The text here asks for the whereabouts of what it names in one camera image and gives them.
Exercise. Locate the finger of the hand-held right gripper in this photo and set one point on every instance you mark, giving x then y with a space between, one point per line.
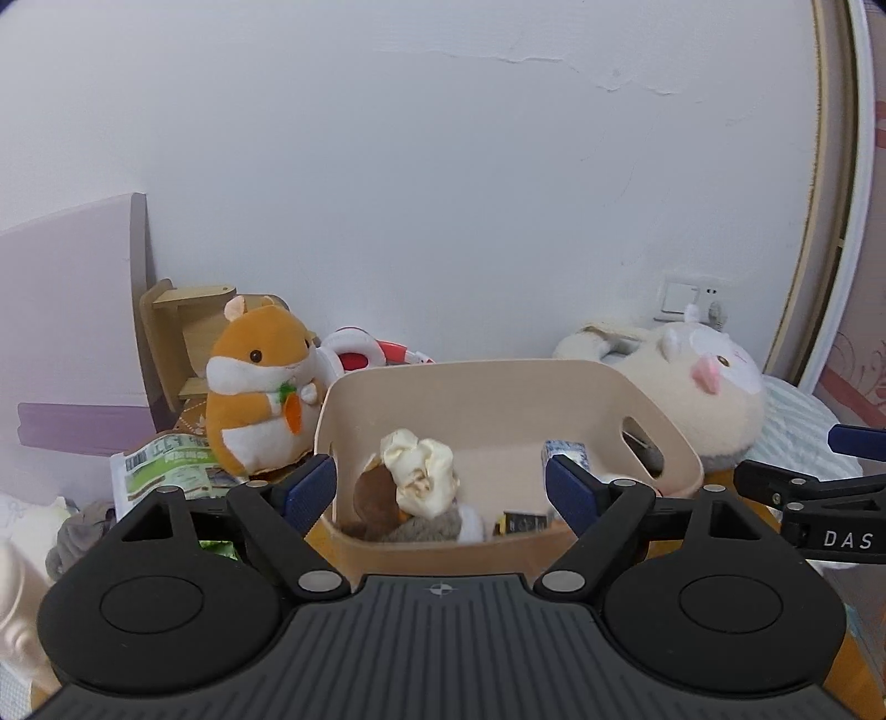
775 481
858 439

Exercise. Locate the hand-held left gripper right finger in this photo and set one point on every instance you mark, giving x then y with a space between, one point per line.
572 493

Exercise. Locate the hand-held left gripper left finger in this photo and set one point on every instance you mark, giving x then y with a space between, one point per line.
310 493

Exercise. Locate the blue and white patterned box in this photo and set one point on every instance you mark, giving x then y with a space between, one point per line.
571 451

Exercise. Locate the long black box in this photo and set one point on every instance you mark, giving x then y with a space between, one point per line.
522 524

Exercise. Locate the round brown plush toy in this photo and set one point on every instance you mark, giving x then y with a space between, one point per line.
374 498

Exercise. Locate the small cream plush toy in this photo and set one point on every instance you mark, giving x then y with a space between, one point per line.
419 471

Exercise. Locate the grey hedgehog plush toy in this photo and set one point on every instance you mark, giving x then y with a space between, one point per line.
422 529

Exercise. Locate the beige plastic container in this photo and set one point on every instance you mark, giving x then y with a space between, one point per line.
484 394

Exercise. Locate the striped light blue blanket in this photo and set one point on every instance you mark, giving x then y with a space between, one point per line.
796 429

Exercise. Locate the cream rabbit plush cushion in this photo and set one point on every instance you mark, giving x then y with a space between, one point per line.
720 408

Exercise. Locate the orange hamster plush toy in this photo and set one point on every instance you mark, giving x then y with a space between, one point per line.
256 388

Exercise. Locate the brown patterned packet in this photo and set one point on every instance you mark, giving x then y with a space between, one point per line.
190 419

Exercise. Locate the green snack packet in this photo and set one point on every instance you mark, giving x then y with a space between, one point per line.
166 467

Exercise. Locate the red and white plastic toy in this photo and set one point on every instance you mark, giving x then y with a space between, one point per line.
360 353

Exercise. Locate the grey plug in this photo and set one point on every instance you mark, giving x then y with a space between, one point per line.
717 315

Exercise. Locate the small wooden stand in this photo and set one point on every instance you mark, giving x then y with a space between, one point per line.
201 325

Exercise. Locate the grey cloth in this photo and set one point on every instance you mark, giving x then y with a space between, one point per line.
83 536

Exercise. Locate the white cloth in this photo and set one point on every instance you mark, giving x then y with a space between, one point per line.
28 519

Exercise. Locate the lilac and white board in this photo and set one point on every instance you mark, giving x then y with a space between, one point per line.
69 311

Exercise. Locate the shiny cream object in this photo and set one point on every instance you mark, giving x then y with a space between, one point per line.
21 623

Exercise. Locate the white wall socket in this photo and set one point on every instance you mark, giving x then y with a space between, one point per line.
713 294

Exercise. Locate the white wall switch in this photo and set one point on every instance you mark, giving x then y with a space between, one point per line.
677 296

